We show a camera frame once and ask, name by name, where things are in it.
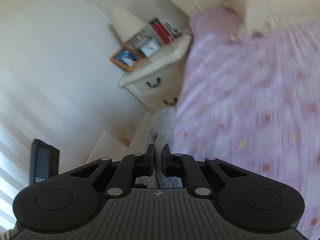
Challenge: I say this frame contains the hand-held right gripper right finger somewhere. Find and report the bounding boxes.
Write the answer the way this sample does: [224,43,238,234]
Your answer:
[163,144,247,197]

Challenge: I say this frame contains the white alarm clock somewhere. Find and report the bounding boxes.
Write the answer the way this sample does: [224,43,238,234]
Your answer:
[139,38,161,57]

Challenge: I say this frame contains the white wall outlet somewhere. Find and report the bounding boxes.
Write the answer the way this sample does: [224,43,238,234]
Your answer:
[165,23,182,37]

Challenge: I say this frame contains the red bottle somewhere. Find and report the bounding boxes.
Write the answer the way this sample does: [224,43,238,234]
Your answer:
[149,17,175,45]

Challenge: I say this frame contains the grey pants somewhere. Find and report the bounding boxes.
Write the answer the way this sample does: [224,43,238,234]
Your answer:
[149,107,183,189]

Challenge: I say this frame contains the cream table lamp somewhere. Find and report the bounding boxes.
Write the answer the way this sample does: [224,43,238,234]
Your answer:
[109,6,150,48]

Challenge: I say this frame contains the pink patterned bed sheet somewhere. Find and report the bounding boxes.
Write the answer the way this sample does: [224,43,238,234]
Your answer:
[173,6,320,238]

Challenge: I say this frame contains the cream nightstand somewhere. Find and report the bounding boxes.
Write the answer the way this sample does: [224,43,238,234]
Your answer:
[118,34,193,113]

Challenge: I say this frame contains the wooden picture frame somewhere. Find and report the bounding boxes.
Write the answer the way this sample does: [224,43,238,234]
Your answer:
[109,45,146,72]

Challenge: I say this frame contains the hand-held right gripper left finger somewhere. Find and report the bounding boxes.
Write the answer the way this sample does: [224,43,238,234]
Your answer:
[69,144,155,197]

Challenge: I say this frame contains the cream pillow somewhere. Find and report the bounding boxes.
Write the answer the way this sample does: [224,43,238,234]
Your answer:
[225,0,320,32]

